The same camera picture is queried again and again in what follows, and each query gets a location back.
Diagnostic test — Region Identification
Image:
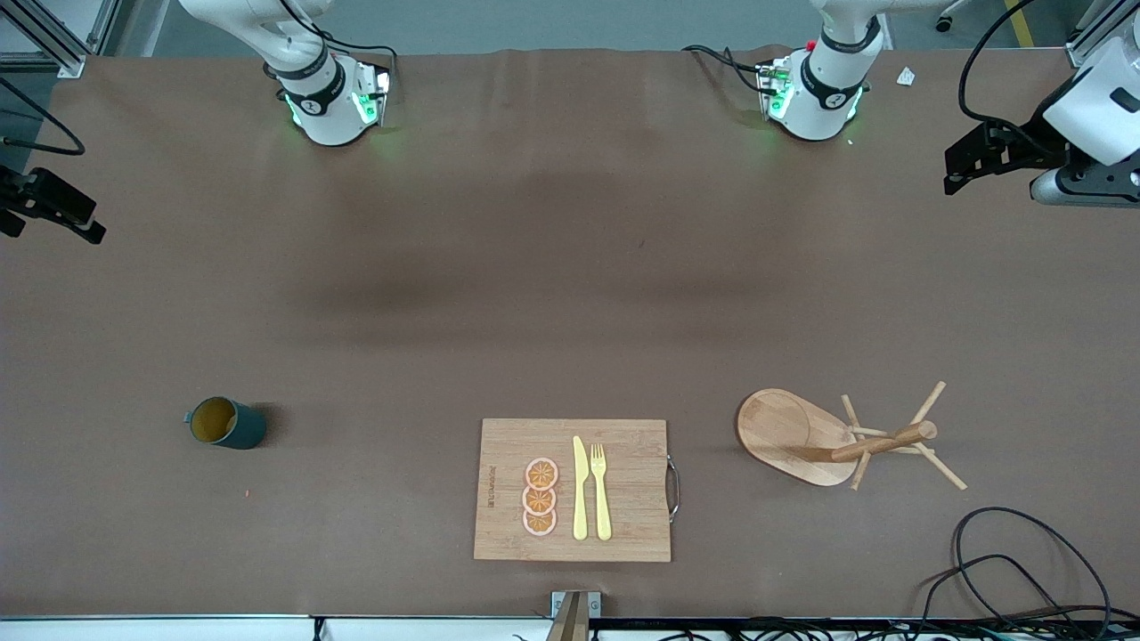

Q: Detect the brown table cover mat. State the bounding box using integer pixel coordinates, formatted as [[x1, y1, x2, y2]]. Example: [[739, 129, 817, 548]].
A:
[[0, 46, 1140, 620]]

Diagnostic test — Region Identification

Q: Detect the black right arm base cable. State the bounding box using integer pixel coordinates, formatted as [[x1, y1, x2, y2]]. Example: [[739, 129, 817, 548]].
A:
[[281, 0, 399, 81]]

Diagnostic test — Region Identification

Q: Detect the metal table bracket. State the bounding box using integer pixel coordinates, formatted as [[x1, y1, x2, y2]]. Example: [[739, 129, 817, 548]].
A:
[[551, 590, 602, 620]]

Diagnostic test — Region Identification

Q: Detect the black arm base cable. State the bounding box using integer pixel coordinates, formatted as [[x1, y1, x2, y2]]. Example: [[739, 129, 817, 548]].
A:
[[281, 0, 399, 81], [681, 45, 769, 94]]

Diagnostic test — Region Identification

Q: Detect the black looped cable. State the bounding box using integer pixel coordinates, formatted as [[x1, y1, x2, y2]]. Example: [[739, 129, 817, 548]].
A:
[[951, 506, 1114, 641], [916, 554, 1083, 641]]

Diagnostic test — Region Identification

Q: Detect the black left arm base cable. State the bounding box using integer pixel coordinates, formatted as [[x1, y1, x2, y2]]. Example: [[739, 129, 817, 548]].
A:
[[681, 45, 769, 94]]

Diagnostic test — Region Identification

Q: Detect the yellow plastic knife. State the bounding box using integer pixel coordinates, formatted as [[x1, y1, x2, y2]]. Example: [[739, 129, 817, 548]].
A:
[[573, 435, 590, 541]]

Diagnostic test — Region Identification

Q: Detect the wooden cup rack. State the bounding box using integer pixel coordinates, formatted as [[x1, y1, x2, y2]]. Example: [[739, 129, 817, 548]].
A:
[[736, 381, 968, 491]]

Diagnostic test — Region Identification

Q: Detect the aluminium frame profile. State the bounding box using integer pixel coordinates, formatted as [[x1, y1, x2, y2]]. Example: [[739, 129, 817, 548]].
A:
[[1066, 0, 1140, 69], [0, 0, 121, 79]]

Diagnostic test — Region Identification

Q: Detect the bamboo cutting board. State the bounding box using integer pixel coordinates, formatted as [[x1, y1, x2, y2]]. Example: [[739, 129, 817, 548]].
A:
[[473, 418, 680, 564]]

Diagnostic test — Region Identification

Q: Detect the dark green cup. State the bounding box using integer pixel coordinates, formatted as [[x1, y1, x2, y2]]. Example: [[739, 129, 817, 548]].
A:
[[184, 396, 268, 450]]

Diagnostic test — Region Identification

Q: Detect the brown wooden bar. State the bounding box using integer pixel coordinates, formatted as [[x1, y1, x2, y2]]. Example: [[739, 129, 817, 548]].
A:
[[545, 595, 590, 641]]

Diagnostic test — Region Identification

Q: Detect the yellow plastic fork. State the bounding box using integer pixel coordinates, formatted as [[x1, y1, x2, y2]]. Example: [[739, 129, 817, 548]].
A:
[[590, 443, 614, 542]]

